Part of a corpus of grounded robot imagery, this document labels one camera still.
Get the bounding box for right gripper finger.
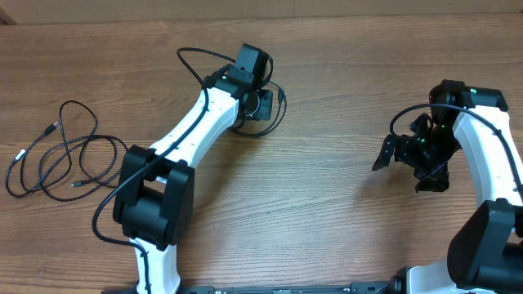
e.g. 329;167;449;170
414;163;449;192
371;135;397;172

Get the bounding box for black USB cable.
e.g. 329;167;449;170
4;100;130;203
228;80;288;138

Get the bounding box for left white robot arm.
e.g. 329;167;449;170
113;44;274;293

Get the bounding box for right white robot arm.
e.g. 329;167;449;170
372;80;522;293

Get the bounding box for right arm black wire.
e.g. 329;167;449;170
389;103;523;197

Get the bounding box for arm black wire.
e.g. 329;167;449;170
389;103;523;197
91;47;275;294

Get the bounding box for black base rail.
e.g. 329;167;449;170
176;278;405;294

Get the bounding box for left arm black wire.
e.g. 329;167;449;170
91;47;275;294

